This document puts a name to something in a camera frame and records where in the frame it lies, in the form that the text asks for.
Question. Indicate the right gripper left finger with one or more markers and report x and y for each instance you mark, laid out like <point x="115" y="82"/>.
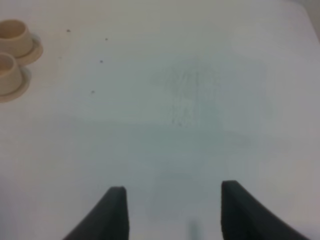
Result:
<point x="108" y="220"/>

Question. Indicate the brown teacup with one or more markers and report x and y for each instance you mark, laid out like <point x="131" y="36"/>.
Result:
<point x="10" y="74"/>
<point x="15" y="38"/>

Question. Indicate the far brown teacup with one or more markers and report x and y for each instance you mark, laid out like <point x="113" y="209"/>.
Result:
<point x="15" y="38"/>

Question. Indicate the cup saucer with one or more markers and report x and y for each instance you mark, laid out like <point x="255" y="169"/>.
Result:
<point x="26" y="79"/>
<point x="33" y="55"/>

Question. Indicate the far cup saucer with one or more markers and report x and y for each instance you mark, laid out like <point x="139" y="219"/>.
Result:
<point x="33" y="55"/>

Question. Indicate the near cup saucer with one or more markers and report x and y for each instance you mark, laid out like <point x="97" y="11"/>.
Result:
<point x="26" y="79"/>

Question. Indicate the near brown teacup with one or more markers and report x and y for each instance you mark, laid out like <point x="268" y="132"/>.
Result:
<point x="10" y="74"/>

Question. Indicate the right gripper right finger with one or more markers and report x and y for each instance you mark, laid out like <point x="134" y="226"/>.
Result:
<point x="245" y="218"/>

